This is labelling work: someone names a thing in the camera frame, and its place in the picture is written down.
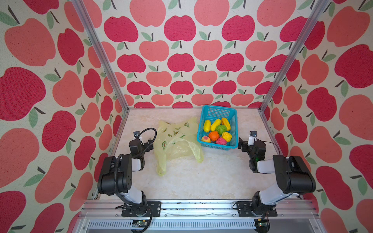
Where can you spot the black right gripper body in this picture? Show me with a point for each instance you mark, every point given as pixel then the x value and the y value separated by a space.
pixel 246 148

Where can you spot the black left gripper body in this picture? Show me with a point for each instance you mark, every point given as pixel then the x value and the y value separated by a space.
pixel 150 147

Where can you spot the yellow wrinkled toy fruit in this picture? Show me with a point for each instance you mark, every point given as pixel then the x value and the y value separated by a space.
pixel 226 136

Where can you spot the green toy fruit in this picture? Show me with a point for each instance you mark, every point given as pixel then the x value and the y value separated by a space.
pixel 221 129

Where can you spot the yellow plastic bag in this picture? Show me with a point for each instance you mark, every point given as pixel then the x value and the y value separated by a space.
pixel 176 140

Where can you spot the orange yellow toy fruit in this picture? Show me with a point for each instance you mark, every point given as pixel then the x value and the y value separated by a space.
pixel 226 123

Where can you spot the orange toy tangerine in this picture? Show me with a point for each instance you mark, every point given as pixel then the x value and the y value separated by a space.
pixel 214 136

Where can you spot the yellow toy banana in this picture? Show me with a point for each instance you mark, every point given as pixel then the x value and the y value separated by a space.
pixel 207 126
pixel 214 125

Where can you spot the yellow peach toy fruit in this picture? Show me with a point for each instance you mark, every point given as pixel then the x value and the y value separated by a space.
pixel 206 139

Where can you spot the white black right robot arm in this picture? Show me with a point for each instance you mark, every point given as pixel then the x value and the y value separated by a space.
pixel 291 173

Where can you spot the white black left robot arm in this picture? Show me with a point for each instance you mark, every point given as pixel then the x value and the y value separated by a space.
pixel 116 176

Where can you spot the turquoise plastic basket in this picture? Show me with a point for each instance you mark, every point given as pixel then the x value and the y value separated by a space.
pixel 212 113

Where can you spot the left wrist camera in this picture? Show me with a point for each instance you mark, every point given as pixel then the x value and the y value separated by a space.
pixel 136 134

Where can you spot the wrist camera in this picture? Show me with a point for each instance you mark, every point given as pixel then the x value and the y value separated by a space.
pixel 136 134
pixel 252 138

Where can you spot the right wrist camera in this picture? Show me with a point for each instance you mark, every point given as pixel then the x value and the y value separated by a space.
pixel 252 138

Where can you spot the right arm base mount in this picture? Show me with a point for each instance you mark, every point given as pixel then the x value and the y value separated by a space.
pixel 255 208

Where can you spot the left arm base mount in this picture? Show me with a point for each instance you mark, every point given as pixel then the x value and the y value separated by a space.
pixel 144 209

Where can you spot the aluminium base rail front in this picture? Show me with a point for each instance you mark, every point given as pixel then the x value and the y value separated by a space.
pixel 198 216

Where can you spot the aluminium post right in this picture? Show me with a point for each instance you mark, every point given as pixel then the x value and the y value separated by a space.
pixel 316 12

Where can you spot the aluminium post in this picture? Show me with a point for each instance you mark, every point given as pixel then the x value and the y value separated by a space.
pixel 316 12
pixel 100 51

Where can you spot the aluminium post left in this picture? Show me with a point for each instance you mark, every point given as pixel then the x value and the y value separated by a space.
pixel 100 51

